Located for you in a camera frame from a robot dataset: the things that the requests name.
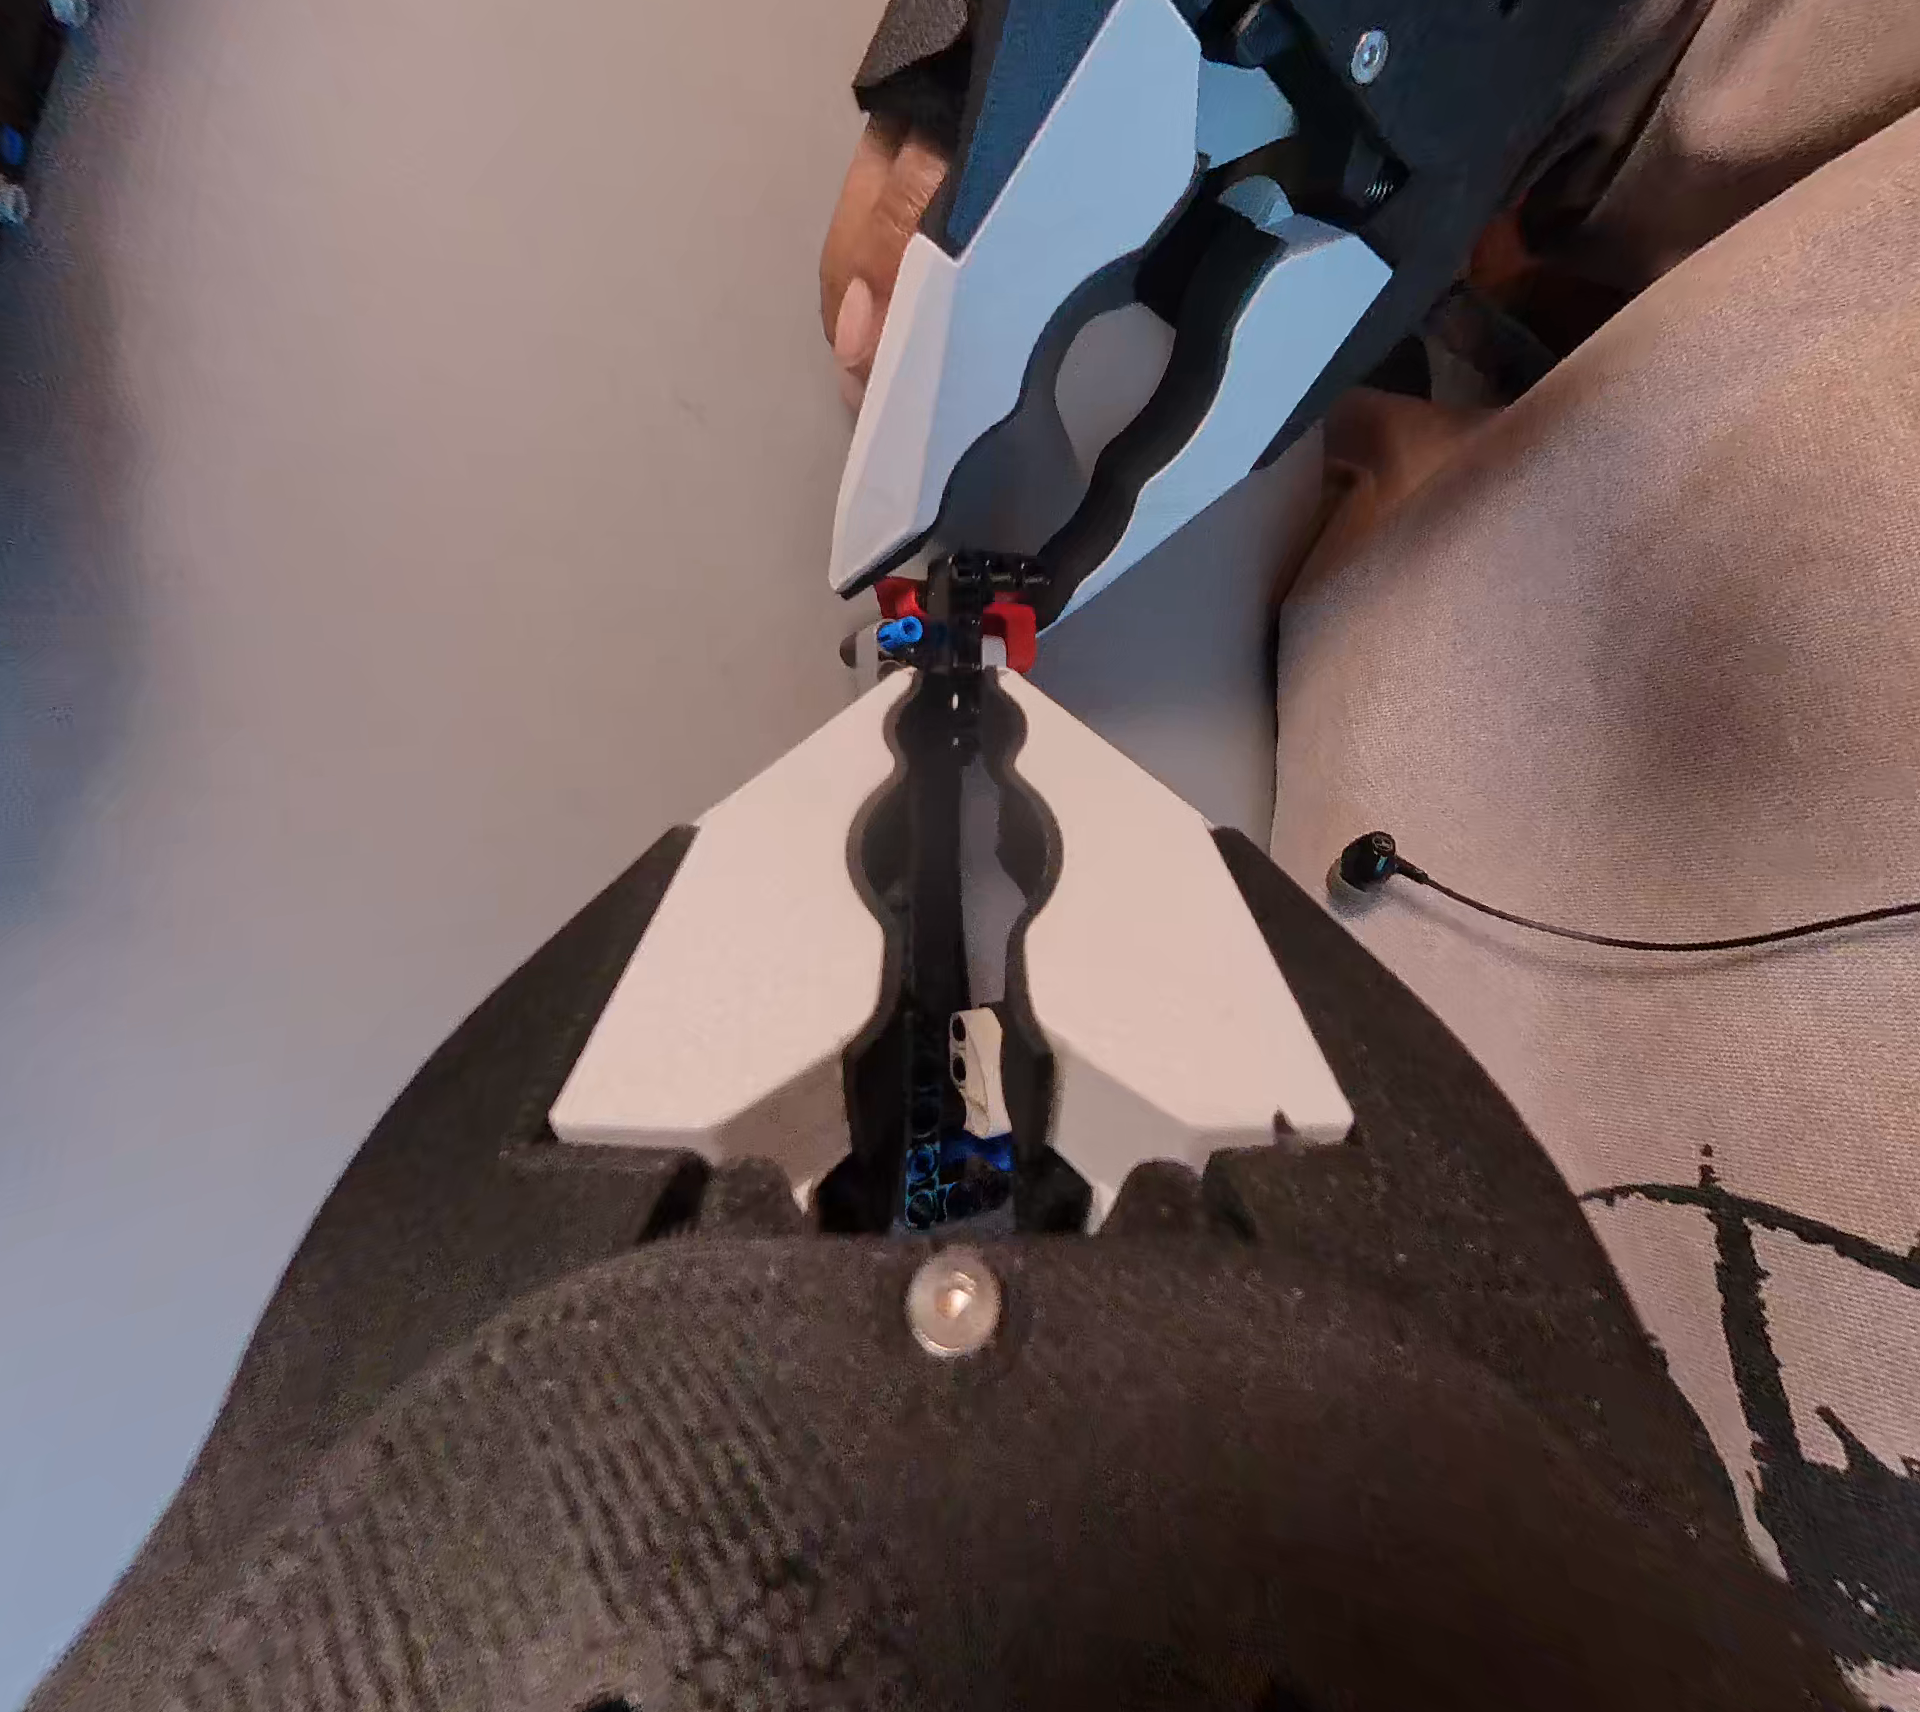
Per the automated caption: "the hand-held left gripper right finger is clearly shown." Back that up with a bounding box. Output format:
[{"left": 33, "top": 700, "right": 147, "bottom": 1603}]
[{"left": 990, "top": 669, "right": 1356, "bottom": 1232}]

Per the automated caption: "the beige sweatshirt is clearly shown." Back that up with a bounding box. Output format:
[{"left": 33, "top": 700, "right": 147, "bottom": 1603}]
[{"left": 1273, "top": 114, "right": 1920, "bottom": 1712}]

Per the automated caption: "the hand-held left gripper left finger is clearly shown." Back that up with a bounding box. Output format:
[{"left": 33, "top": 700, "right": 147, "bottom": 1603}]
[{"left": 546, "top": 669, "right": 924, "bottom": 1221}]

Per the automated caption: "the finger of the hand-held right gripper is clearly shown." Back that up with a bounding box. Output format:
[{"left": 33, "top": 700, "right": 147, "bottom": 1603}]
[
  {"left": 829, "top": 0, "right": 1220, "bottom": 601},
  {"left": 1033, "top": 175, "right": 1401, "bottom": 633}
]

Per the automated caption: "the person's right forearm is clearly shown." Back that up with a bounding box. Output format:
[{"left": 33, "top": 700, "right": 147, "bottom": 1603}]
[{"left": 1476, "top": 0, "right": 1920, "bottom": 304}]

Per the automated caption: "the red black lego subassembly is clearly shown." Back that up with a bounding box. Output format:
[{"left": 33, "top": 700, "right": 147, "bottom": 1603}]
[{"left": 840, "top": 549, "right": 1056, "bottom": 1238}]

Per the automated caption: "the person's right hand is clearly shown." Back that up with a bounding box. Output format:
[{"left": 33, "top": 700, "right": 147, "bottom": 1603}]
[{"left": 816, "top": 0, "right": 1053, "bottom": 412}]

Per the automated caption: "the black earphone with cable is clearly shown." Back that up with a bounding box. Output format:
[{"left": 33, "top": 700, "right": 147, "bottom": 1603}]
[{"left": 1327, "top": 831, "right": 1920, "bottom": 952}]

